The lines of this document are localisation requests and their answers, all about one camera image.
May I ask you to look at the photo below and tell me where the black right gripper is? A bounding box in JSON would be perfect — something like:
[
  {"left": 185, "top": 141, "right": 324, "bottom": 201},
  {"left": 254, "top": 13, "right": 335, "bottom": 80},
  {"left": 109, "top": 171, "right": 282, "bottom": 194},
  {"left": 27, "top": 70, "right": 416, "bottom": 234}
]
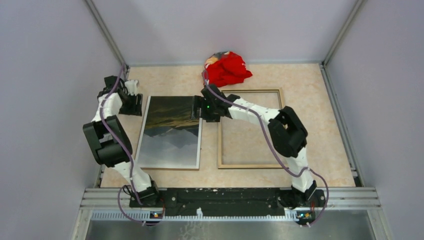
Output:
[{"left": 190, "top": 95, "right": 221, "bottom": 123}]

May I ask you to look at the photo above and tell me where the light wooden picture frame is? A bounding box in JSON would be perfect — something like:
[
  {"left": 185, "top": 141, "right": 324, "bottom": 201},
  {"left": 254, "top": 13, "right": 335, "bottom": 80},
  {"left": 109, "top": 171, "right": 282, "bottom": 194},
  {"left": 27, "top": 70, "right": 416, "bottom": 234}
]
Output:
[{"left": 217, "top": 88, "right": 285, "bottom": 169}]

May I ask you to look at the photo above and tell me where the landscape photo print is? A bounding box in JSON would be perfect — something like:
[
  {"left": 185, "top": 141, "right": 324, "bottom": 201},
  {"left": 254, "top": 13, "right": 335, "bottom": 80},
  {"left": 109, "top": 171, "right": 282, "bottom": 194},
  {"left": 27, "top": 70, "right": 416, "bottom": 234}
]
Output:
[{"left": 135, "top": 96, "right": 202, "bottom": 170}]

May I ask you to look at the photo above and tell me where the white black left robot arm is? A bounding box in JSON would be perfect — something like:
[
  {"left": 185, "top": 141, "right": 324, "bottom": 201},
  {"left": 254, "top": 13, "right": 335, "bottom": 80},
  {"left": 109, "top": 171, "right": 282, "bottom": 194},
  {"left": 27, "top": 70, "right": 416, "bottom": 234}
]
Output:
[{"left": 82, "top": 75, "right": 161, "bottom": 207}]

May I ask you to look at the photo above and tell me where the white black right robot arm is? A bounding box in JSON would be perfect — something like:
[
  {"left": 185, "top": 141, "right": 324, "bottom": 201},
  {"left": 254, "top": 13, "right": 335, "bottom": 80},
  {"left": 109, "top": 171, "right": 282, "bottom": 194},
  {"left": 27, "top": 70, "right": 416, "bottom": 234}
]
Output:
[{"left": 191, "top": 84, "right": 317, "bottom": 206}]

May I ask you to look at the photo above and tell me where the crumpled red cloth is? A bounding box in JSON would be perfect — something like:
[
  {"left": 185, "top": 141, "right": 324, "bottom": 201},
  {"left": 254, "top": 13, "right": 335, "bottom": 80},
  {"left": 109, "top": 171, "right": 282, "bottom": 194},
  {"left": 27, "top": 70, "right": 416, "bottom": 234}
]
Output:
[{"left": 202, "top": 51, "right": 253, "bottom": 88}]

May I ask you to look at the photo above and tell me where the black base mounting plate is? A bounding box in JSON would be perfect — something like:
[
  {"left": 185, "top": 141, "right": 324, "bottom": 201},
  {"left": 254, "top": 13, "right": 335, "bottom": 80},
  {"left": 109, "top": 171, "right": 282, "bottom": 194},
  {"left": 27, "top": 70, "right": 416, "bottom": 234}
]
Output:
[{"left": 129, "top": 187, "right": 326, "bottom": 217}]

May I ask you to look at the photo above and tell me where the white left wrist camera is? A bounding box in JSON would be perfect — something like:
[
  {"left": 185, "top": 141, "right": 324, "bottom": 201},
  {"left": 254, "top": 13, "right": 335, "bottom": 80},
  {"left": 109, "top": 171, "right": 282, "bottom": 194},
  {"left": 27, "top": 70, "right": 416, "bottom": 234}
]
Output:
[{"left": 124, "top": 79, "right": 139, "bottom": 96}]

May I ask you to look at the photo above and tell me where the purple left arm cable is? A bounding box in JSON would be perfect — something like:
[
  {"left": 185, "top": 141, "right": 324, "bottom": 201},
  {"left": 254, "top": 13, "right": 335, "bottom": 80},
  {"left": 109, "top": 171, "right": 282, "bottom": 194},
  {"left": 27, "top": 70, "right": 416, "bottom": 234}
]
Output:
[{"left": 98, "top": 62, "right": 166, "bottom": 227}]

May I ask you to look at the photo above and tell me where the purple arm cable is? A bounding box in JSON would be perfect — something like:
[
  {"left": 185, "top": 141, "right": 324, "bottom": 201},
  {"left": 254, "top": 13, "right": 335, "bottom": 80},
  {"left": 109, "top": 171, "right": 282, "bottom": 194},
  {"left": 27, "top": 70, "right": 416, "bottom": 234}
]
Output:
[
  {"left": 98, "top": 62, "right": 166, "bottom": 227},
  {"left": 201, "top": 70, "right": 330, "bottom": 228}
]

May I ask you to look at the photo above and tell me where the aluminium front rail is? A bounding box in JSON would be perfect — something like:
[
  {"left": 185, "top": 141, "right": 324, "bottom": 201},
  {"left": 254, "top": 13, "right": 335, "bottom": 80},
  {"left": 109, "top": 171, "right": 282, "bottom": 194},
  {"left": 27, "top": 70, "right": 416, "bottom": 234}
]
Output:
[{"left": 80, "top": 187, "right": 381, "bottom": 222}]

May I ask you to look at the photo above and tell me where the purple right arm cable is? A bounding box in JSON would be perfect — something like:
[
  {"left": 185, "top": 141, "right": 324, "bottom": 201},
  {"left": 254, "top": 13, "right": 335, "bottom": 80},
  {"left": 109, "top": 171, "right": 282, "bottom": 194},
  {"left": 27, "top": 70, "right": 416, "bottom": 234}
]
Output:
[{"left": 201, "top": 70, "right": 330, "bottom": 228}]

